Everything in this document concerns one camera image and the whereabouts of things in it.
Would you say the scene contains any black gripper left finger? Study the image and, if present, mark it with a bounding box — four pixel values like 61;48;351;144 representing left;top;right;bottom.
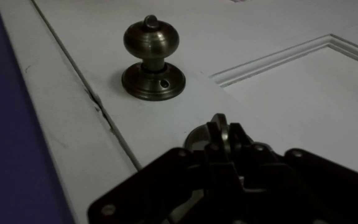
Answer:
168;122;246;224

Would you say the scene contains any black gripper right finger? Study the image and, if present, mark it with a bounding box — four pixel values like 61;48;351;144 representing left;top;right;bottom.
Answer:
229;123;312;224

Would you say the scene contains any brass deadbolt thumb lock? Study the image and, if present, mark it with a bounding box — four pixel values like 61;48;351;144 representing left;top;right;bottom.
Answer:
183;112;231;155

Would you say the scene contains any white panelled door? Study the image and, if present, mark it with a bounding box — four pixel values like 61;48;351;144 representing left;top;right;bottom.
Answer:
0;0;358;224

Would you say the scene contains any brass round door knob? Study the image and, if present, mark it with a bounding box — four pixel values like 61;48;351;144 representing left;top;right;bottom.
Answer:
122;15;187;101

